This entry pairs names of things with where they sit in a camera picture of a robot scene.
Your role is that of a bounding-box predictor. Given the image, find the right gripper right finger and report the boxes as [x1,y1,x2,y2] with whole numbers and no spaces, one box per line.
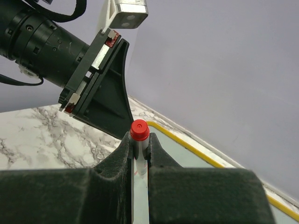
[148,133,275,224]

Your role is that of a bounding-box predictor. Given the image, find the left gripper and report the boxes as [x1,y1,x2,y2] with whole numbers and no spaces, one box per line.
[58,29,133,140]

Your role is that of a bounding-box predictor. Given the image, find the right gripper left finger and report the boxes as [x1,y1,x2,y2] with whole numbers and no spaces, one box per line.
[0,134,134,224]

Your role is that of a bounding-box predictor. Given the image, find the red and white marker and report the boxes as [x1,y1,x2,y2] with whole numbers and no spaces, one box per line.
[130,119,150,178]

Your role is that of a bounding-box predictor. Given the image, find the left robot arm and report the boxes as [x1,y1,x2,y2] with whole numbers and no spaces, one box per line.
[0,0,133,139]

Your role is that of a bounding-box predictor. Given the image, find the yellow framed whiteboard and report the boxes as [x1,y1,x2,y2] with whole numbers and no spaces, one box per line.
[133,122,299,224]

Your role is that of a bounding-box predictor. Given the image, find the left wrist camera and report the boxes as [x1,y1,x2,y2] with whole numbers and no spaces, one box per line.
[97,0,149,33]

